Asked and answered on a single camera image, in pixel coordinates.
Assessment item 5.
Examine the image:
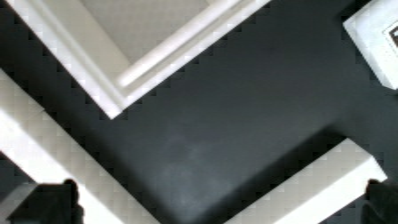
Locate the white cabinet body box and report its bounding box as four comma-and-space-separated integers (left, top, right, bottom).
6, 0, 273, 117

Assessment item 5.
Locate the white cabinet top box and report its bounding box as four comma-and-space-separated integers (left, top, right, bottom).
344, 0, 398, 90

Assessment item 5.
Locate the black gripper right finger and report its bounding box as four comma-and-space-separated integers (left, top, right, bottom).
361, 179, 398, 224

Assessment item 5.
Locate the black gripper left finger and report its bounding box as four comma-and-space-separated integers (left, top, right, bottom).
0, 179, 84, 224

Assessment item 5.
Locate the white table border frame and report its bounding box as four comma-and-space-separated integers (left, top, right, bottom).
0, 70, 388, 224

